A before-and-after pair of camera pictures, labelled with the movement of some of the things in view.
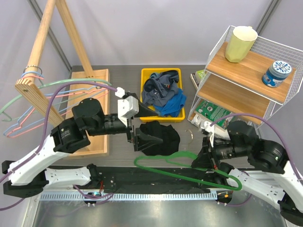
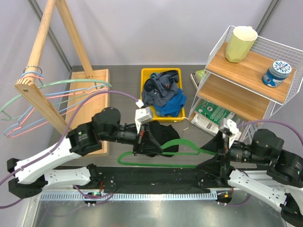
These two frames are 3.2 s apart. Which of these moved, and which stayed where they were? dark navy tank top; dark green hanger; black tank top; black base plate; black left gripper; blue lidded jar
Moved: dark green hanger; black left gripper
Stayed: dark navy tank top; black tank top; blue lidded jar; black base plate
